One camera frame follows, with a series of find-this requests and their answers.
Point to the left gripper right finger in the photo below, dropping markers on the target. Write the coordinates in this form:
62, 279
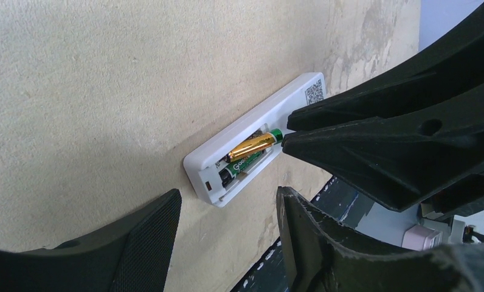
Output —
352, 261

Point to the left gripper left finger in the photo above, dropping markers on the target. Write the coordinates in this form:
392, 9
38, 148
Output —
132, 253

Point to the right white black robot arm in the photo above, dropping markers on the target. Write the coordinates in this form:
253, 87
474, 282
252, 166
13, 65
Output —
437, 224

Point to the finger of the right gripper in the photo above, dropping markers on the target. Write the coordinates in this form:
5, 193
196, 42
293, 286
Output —
404, 160
450, 66

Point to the green black AAA battery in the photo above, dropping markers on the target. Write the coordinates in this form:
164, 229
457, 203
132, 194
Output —
233, 169

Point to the gold AAA battery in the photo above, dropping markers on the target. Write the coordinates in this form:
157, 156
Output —
254, 145

